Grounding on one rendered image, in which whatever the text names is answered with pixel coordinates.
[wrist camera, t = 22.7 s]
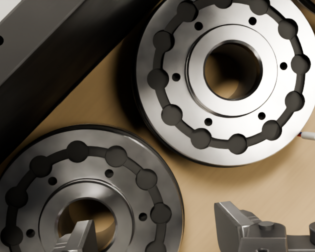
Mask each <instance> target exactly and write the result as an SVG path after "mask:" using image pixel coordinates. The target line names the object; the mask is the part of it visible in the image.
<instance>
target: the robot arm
mask: <svg viewBox="0 0 315 252"><path fill-rule="evenodd" d="M214 216H215V225H216V234H217V241H218V246H219V249H220V251H221V252H315V222H312V223H311V224H310V225H309V235H288V234H287V232H286V227H285V226H284V225H283V224H280V223H277V222H272V221H262V220H260V219H259V218H258V217H257V216H256V215H254V214H253V213H252V212H250V211H247V210H244V209H242V210H239V209H238V208H237V207H236V206H235V205H234V204H233V203H232V202H231V201H223V202H216V203H214ZM51 252H98V245H97V237H96V229H95V223H94V220H93V219H92V220H84V221H78V222H77V223H76V225H75V227H74V229H73V231H72V233H69V234H65V235H64V236H62V237H61V238H59V239H58V241H57V243H56V245H55V246H54V248H53V250H52V251H51Z"/></svg>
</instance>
